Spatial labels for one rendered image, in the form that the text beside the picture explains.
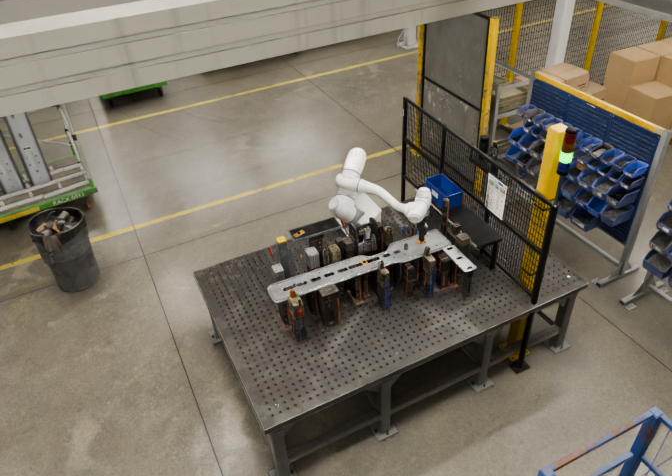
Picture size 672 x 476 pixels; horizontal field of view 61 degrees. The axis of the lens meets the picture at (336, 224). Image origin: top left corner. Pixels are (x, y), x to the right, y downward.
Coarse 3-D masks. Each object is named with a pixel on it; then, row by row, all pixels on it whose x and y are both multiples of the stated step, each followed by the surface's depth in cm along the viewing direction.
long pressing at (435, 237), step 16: (400, 240) 420; (432, 240) 419; (448, 240) 418; (368, 256) 407; (400, 256) 406; (416, 256) 406; (320, 272) 396; (336, 272) 396; (352, 272) 395; (272, 288) 386; (304, 288) 384; (320, 288) 385
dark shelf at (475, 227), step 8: (424, 184) 474; (432, 200) 455; (440, 208) 446; (456, 208) 444; (464, 208) 444; (448, 216) 437; (456, 216) 436; (464, 216) 436; (472, 216) 435; (464, 224) 427; (472, 224) 427; (480, 224) 426; (472, 232) 419; (480, 232) 419; (488, 232) 418; (496, 232) 418; (472, 240) 412; (480, 240) 411; (488, 240) 411; (496, 240) 411; (480, 248) 408
